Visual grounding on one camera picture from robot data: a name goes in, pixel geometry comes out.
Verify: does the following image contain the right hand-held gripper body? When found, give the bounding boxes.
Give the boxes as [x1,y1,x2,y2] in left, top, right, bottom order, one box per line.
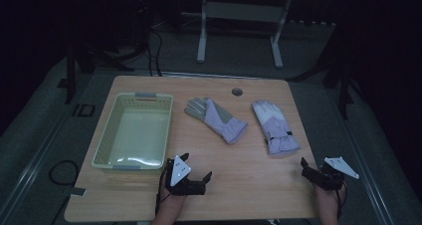
[312,156,360,191]

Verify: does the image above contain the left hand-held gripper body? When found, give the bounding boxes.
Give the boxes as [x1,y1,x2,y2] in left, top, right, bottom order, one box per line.
[164,154,207,197]

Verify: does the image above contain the white and purple glove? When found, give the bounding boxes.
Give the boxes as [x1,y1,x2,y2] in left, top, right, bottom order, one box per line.
[252,99,302,156]

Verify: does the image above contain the purple glove with grey palm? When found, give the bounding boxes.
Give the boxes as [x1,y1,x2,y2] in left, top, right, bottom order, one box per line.
[184,97,249,145]

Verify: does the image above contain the light green perforated plastic basket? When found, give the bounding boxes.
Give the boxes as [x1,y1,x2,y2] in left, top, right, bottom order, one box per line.
[91,92,174,171]

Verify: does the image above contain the person's right hand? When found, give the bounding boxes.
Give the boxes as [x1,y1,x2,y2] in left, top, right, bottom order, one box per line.
[313,183,345,213]

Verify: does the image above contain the person's left hand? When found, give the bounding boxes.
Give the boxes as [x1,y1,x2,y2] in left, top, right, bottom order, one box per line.
[158,184,187,216]

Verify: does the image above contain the black metal stand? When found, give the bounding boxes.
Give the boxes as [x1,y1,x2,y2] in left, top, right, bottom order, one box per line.
[287,60,357,120]
[58,44,135,106]

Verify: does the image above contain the right hand-held gripper cable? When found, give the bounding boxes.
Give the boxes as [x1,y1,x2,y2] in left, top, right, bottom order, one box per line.
[335,180,348,220]

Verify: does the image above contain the hand-held gripper cable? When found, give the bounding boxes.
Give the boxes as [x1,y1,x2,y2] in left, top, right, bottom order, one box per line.
[154,167,174,217]
[335,180,348,220]

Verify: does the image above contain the left hand-held gripper cable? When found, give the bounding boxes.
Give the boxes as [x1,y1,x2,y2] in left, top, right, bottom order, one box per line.
[154,167,174,217]

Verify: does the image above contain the black hanging cables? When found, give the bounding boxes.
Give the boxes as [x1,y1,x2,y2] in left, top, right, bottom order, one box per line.
[144,27,164,78]

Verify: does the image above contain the black looped floor cable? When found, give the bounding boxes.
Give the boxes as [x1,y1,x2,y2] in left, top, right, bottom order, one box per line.
[48,159,81,187]

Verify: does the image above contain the white metal table frame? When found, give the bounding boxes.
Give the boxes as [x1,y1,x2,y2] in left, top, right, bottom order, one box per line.
[196,0,295,70]

